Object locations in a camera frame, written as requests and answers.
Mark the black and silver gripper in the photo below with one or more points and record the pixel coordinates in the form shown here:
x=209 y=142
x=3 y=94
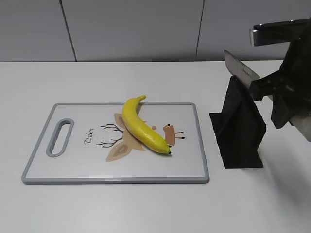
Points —
x=291 y=84

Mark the white handled kitchen knife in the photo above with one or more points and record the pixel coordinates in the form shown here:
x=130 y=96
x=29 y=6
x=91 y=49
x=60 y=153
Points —
x=246 y=75

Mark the yellow plastic banana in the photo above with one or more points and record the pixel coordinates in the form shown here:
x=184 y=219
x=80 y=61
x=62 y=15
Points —
x=140 y=130

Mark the black knife stand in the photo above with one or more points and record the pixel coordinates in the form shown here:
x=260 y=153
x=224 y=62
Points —
x=239 y=128

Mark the grey rimmed deer cutting board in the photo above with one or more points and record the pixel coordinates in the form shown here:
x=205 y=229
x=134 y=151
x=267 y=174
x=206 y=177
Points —
x=87 y=143

